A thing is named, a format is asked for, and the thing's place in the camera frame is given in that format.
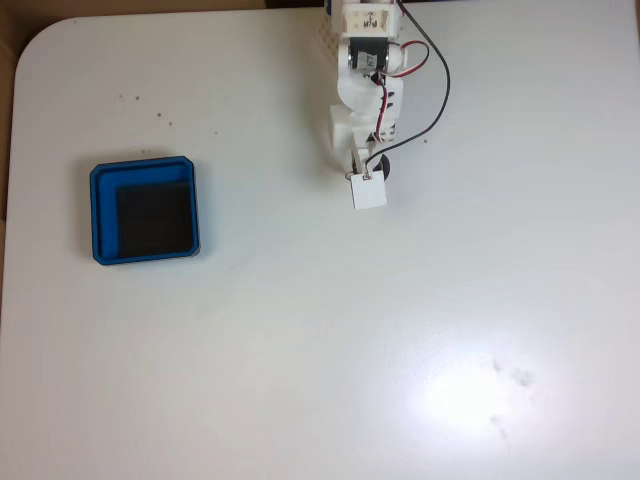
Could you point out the blue clamp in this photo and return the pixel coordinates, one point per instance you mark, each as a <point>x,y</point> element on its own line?
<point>328,6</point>

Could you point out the white perforated base plate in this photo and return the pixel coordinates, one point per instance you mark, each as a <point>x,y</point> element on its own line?
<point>327,35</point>

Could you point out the blue square box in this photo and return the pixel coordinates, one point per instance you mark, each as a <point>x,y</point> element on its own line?
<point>105,220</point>

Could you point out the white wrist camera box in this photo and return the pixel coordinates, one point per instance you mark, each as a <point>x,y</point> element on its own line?
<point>368,191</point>

